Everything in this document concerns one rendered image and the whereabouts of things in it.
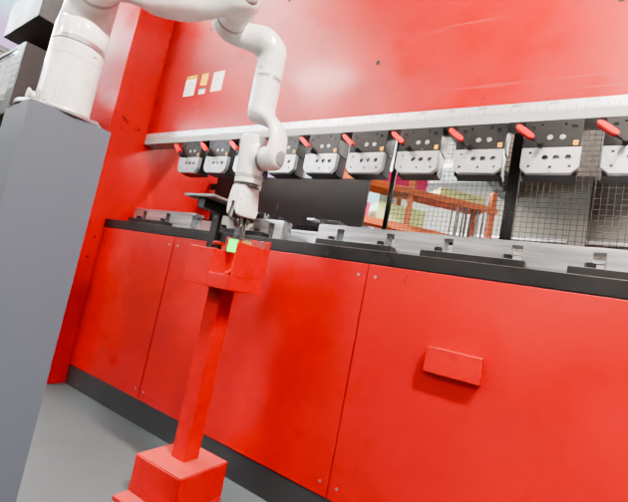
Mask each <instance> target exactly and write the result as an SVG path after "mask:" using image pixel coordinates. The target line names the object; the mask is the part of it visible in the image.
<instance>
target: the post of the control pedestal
mask: <svg viewBox="0 0 628 502"><path fill-rule="evenodd" d="M233 294H234V292H233V291H227V290H222V289H218V288H213V287H209V288H208V292H207V297H206V301H205V306H204V310H203V315H202V319H201V323H200V328H199V332H198V337H197V341H196V346H195V350H194V355H193V359H192V364H191V368H190V373H189V377H188V382H187V386H186V391H185V395H184V400H183V404H182V408H181V413H180V417H179V422H178V426H177V431H176V435H175V440H174V444H173V449H172V453H171V456H173V457H175V458H176V459H178V460H180V461H182V462H188V461H190V460H193V459H196V458H198V454H199V450H200V446H201V441H202V437H203V432H204V427H205V423H206V418H207V414H208V409H209V404H210V400H211V395H212V391H213V386H214V381H215V377H216V372H217V368H218V363H219V358H220V354H221V349H222V344H223V340H224V335H225V331H226V326H227V321H228V317H229V312H230V308H231V303H232V298H233Z"/></svg>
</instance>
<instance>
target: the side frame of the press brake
mask: <svg viewBox="0 0 628 502"><path fill-rule="evenodd" d="M173 25H174V21H173V20H168V19H164V18H160V17H157V16H155V15H153V14H151V13H149V12H148V11H146V10H145V9H143V8H141V7H139V6H136V5H134V4H130V3H120V5H119V8H118V12H117V15H116V19H115V23H114V26H113V30H112V34H111V38H110V43H109V47H108V51H107V55H106V59H105V62H104V65H103V69H102V73H101V77H100V80H99V84H98V88H97V92H96V96H95V99H94V103H93V107H92V111H91V114H90V120H92V121H94V122H97V123H99V126H100V127H101V128H102V129H105V130H107V131H109V132H110V133H111V137H110V141H109V145H108V148H107V152H106V156H105V160H104V164H103V168H102V172H101V176H100V179H99V183H98V187H97V191H96V195H95V199H94V203H93V207H92V210H91V214H90V218H89V222H88V226H87V230H86V234H85V238H84V241H83V245H82V249H81V253H80V257H79V261H78V265H77V269H76V272H75V276H74V280H73V284H72V288H71V292H70V296H69V300H68V303H67V307H66V311H65V315H64V319H63V323H62V327H61V331H60V334H59V338H58V342H57V346H56V349H55V353H54V357H53V361H52V364H51V368H50V372H49V376H48V380H47V383H58V382H65V380H66V376H67V372H68V368H69V362H70V358H71V354H72V350H73V347H74V343H75V339H76V336H77V332H78V328H79V324H80V320H81V316H82V312H83V308H84V304H85V300H86V296H87V292H88V288H89V284H90V281H91V277H92V273H93V269H94V265H95V261H96V257H97V253H98V249H99V245H100V241H101V237H102V233H103V229H104V227H105V226H104V225H105V221H106V218H108V219H117V220H125V221H129V217H132V218H133V217H134V213H135V209H136V208H143V209H155V210H166V211H178V212H189V213H197V214H199V215H202V216H204V219H206V220H208V219H209V215H210V211H208V210H205V209H203V208H200V207H197V204H198V200H196V199H194V198H191V197H188V196H186V195H184V193H185V192H186V193H207V194H214V193H215V190H211V189H210V188H211V185H212V184H217V180H218V177H213V176H211V175H208V177H188V176H185V175H183V174H181V173H180V172H178V170H177V166H178V162H179V158H180V156H179V155H178V154H179V152H177V151H176V149H153V148H151V147H149V146H147V145H145V141H146V136H147V133H148V129H149V125H150V121H151V117H152V113H153V109H154V105H155V101H156V97H157V90H158V86H159V82H160V78H161V74H162V70H163V66H164V62H165V57H166V53H167V49H168V45H169V41H170V37H171V33H172V29H173Z"/></svg>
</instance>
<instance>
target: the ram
mask: <svg viewBox="0 0 628 502"><path fill-rule="evenodd" d="M250 23H251V24H256V25H263V26H267V27H269V28H271V29H272V30H273V31H275V32H276V33H277V34H278V36H279V37H280V38H281V40H282V41H283V43H284V45H285V48H286V52H287V58H286V64H285V69H284V73H283V78H282V83H281V88H280V92H279V97H278V101H277V106H276V110H275V115H276V117H277V118H278V119H279V121H280V122H281V123H293V122H305V121H317V120H328V119H341V118H353V117H365V116H377V115H389V114H401V113H414V112H426V111H438V110H450V109H462V108H474V107H486V106H499V105H511V104H523V103H535V102H547V101H559V100H572V99H584V98H596V97H608V96H620V95H628V0H260V7H259V10H258V13H257V14H256V16H255V17H254V19H253V20H252V21H251V22H250ZM256 66H257V57H256V56H255V55H254V54H253V53H251V52H249V51H246V50H244V49H241V48H238V47H235V46H233V45H230V44H228V43H227V42H225V41H224V40H223V39H221V38H220V37H219V35H218V34H217V33H216V31H215V30H214V28H213V26H212V20H208V21H203V22H196V23H186V22H179V21H174V25H173V29H172V33H171V37H170V41H169V45H168V49H167V53H166V57H165V62H164V66H163V70H162V74H161V78H160V82H159V86H158V90H157V97H156V101H155V105H154V109H153V113H152V117H151V121H150V125H149V129H148V133H160V132H173V131H185V130H197V129H209V128H221V127H233V126H257V124H255V123H253V122H252V121H251V120H250V119H249V117H248V114H247V111H248V104H249V99H250V95H251V90H252V85H253V80H254V75H255V70H256ZM223 70H225V75H224V79H223V83H222V88H221V91H217V92H211V93H210V92H209V91H210V87H211V82H212V78H213V74H214V72H218V71H223ZM207 73H209V75H208V79H207V83H206V85H205V86H201V85H200V82H201V78H202V74H207ZM197 75H198V76H197ZM192 76H197V80H196V84H195V88H194V92H193V96H187V97H183V92H184V88H185V84H186V80H187V77H192ZM201 88H205V92H204V94H200V95H199V94H198V91H199V89H201ZM623 116H628V106H618V107H603V108H589V109H575V110H561V111H547V112H532V113H518V114H504V115H490V116H476V117H462V118H447V119H433V120H419V121H405V122H391V123H377V124H362V125H335V126H321V127H308V128H293V129H286V133H287V135H301V136H303V137H304V138H305V139H306V140H308V141H309V138H310V134H320V133H337V132H341V133H342V134H345V135H346V136H347V137H348V138H349V139H350V140H352V135H353V132H354V131H371V130H389V131H390V132H392V131H395V132H396V133H397V134H398V135H399V136H401V134H402V129H405V128H422V127H438V126H443V127H444V128H445V129H446V131H447V133H448V135H449V136H452V135H450V133H449V128H453V129H455V130H456V131H457V132H459V127H460V126H471V125H488V124H505V123H508V124H509V128H510V132H511V133H519V132H518V131H517V129H516V125H523V126H526V122H539V121H555V120H572V119H585V128H584V130H591V129H600V128H599V127H598V126H597V121H598V120H605V121H606V120H607V118H608V117H623ZM148 133H147V134H148ZM244 133H255V134H259V135H262V136H264V137H265V138H266V139H268V140H269V130H265V131H251V132H237V133H223V134H208V135H194V136H180V137H166V138H152V139H146V141H145V145H147V146H149V147H151V148H153V149H175V147H174V144H175V143H176V144H178V145H179V147H180V148H182V147H183V143H184V142H186V141H205V142H207V143H210V141H211V140H220V139H233V140H235V141H236V142H238V143H239V140H240V139H241V136H242V135H243V134H244Z"/></svg>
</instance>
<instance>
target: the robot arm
mask: <svg viewBox="0 0 628 502"><path fill-rule="evenodd" d="M120 3H130V4H134V5H136V6H139V7H141V8H143V9H145V10H146V11H148V12H149V13H151V14H153V15H155V16H157V17H160V18H164V19H168V20H173V21H179V22H186V23H196V22H203V21H208V20H212V26H213V28H214V30H215V31H216V33H217V34H218V35H219V37H220V38H221V39H223V40H224V41H225V42H227V43H228V44H230V45H233V46H235V47H238V48H241V49H244V50H246V51H249V52H251V53H253V54H254V55H255V56H256V57H257V66H256V70H255V75H254V80H253V85H252V90H251V95H250V99H249V104H248V111H247V114H248V117H249V119H250V120H251V121H252V122H253V123H255V124H258V125H261V126H266V127H268V129H269V142H268V144H267V139H266V138H265V137H264V136H262V135H259V134H255V133H244V134H243V135H242V136H241V141H240V147H239V153H238V160H237V166H236V171H235V177H234V182H235V184H233V186H232V188H231V191H230V194H229V198H228V202H227V208H226V213H227V214H228V215H229V216H228V217H229V218H230V219H231V220H233V222H234V223H233V225H234V226H235V228H234V234H233V239H237V240H244V235H245V228H247V226H248V224H252V223H253V222H254V219H255V218H256V215H257V209H258V198H259V190H258V187H260V184H261V178H262V173H263V171H276V170H279V169H280V168H281V167H282V165H283V163H284V159H285V155H286V149H287V133H286V130H285V128H284V126H283V125H282V123H281V122H280V121H279V119H278V118H277V117H276V115H275V110H276V106H277V101H278V97H279V92H280V88H281V83H282V78H283V73H284V69H285V64H286V58H287V52H286V48H285V45H284V43H283V41H282V40H281V38H280V37H279V36H278V34H277V33H276V32H275V31H273V30H272V29H271V28H269V27H267V26H263V25H256V24H251V23H250V22H251V21H252V20H253V19H254V17H255V16H256V14H257V13H258V10H259V7H260V0H65V1H64V4H63V7H62V10H61V12H60V14H59V16H58V18H57V20H56V23H55V26H54V30H53V33H52V37H51V40H50V44H49V48H48V51H47V55H46V58H45V62H44V65H43V69H42V72H41V76H40V80H39V83H38V87H37V90H36V91H35V92H34V91H32V90H31V88H28V90H27V92H26V94H25V98H16V99H15V100H14V102H13V106H14V105H16V104H19V103H21V102H23V101H25V100H28V99H30V98H31V99H34V100H36V101H38V102H41V103H43V104H45V105H48V106H50V107H52V108H55V109H57V110H59V111H62V112H64V113H66V114H69V115H71V116H73V117H76V118H78V119H80V120H82V121H85V122H87V123H89V124H92V125H94V126H98V127H100V126H99V123H97V122H94V121H92V120H90V114H91V111H92V107H93V103H94V99H95V96H96V92H97V88H98V84H99V80H100V77H101V73H102V69H103V65H104V63H105V59H106V55H107V51H108V47H109V43H110V38H111V34H112V30H113V26H114V23H115V19H116V15H117V12H118V8H119V5H120Z"/></svg>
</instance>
